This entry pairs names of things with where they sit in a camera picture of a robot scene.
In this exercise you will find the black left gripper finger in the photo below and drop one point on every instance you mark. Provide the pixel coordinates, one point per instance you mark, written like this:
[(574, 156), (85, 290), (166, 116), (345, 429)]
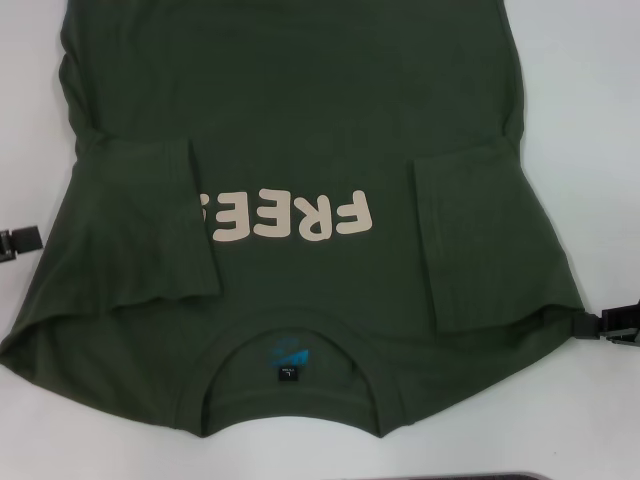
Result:
[(25, 240)]

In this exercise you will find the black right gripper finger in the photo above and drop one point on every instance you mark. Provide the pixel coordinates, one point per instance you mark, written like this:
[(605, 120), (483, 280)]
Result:
[(625, 337), (589, 326)]

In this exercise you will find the dark green FREE t-shirt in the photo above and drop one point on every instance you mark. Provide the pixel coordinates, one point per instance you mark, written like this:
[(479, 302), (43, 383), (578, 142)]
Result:
[(300, 125)]

